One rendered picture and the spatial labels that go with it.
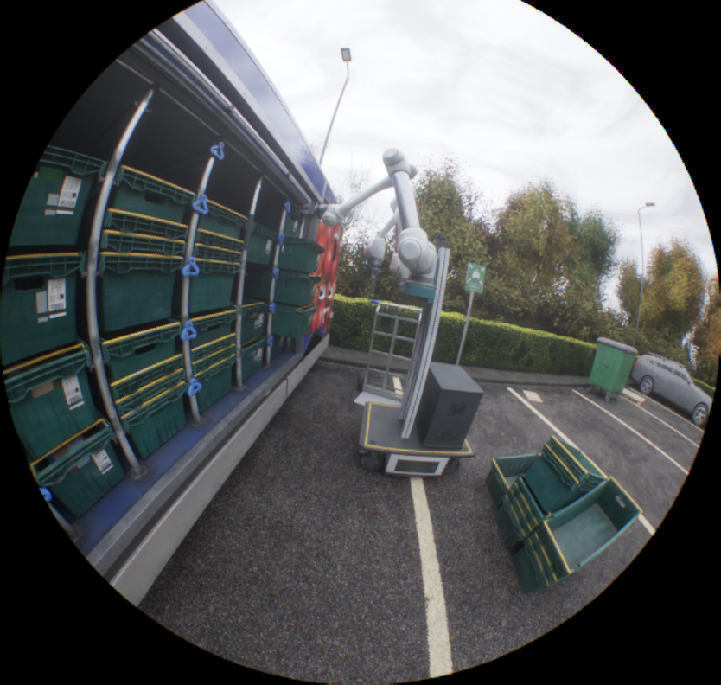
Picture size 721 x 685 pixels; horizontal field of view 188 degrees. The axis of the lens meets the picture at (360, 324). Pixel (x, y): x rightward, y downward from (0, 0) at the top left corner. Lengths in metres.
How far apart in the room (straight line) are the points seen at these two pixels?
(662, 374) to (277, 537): 10.66
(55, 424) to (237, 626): 1.11
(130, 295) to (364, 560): 1.65
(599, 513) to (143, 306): 2.63
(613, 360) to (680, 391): 4.68
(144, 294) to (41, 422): 0.60
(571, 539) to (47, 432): 2.33
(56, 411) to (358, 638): 1.44
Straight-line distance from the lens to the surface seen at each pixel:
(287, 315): 1.79
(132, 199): 0.90
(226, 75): 1.07
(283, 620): 1.42
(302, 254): 1.75
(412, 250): 1.06
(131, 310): 0.92
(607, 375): 6.45
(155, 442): 1.15
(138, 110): 0.95
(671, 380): 10.30
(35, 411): 0.88
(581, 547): 1.81
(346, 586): 1.44
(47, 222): 0.82
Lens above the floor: 1.41
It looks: 10 degrees down
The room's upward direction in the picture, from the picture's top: 8 degrees clockwise
